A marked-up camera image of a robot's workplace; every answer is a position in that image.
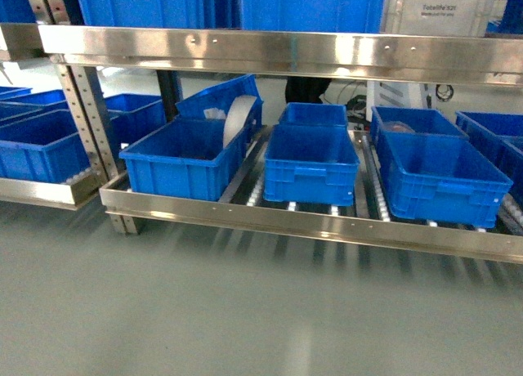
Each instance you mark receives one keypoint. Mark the grey tape roll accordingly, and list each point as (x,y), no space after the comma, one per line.
(237,117)

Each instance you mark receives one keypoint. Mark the large blue upper bin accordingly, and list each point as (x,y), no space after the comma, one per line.
(325,16)

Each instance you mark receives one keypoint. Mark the blue bin centre rear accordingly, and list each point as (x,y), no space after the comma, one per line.
(314,114)

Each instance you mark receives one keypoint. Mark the stainless steel shelf rack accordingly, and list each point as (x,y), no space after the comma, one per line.
(78,50)

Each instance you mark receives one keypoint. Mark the blue bin far right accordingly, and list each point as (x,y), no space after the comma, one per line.
(499,138)

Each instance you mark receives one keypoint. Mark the blue bin tilted rear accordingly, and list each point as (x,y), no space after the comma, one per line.
(221,97)

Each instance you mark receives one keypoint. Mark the blue bin right rear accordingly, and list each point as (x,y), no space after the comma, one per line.
(422,121)

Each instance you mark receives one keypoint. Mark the blue bin left front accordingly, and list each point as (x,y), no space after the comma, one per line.
(185,158)

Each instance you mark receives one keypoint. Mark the blue bin centre front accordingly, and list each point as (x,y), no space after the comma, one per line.
(310,164)

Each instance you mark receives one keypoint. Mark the blue bin right front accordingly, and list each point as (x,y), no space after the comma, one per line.
(440,178)

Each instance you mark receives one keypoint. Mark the blue bin far left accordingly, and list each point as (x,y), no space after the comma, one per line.
(46,148)

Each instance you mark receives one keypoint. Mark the white storage box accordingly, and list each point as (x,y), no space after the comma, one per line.
(447,18)

